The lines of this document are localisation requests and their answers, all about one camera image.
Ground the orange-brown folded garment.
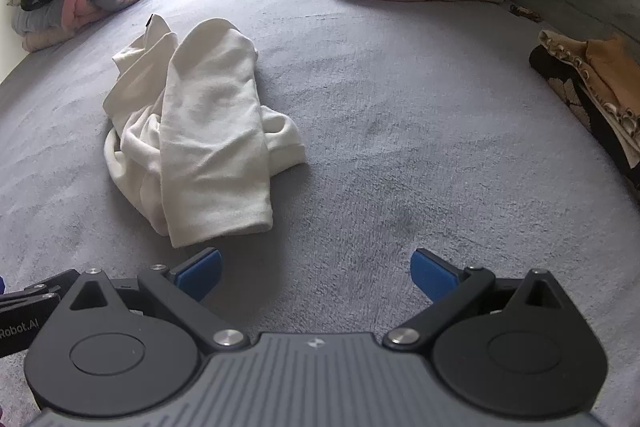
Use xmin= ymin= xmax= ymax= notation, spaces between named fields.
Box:
xmin=537 ymin=29 xmax=640 ymax=132

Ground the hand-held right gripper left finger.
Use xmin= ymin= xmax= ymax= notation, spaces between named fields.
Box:
xmin=60 ymin=248 xmax=249 ymax=350

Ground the pale folded garment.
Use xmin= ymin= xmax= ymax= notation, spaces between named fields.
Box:
xmin=10 ymin=2 xmax=68 ymax=52

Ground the white long-sleeve shirt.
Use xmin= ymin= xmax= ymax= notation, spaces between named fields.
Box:
xmin=102 ymin=14 xmax=307 ymax=249

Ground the small brown patterned cloth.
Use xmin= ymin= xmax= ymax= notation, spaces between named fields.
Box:
xmin=509 ymin=3 xmax=542 ymax=20

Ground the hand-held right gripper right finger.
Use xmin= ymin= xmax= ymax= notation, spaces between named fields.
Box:
xmin=383 ymin=248 xmax=576 ymax=350

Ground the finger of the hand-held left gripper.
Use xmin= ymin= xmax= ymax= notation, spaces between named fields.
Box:
xmin=0 ymin=270 xmax=81 ymax=308

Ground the grey bed sheet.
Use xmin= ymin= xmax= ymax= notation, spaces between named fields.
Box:
xmin=0 ymin=0 xmax=640 ymax=427

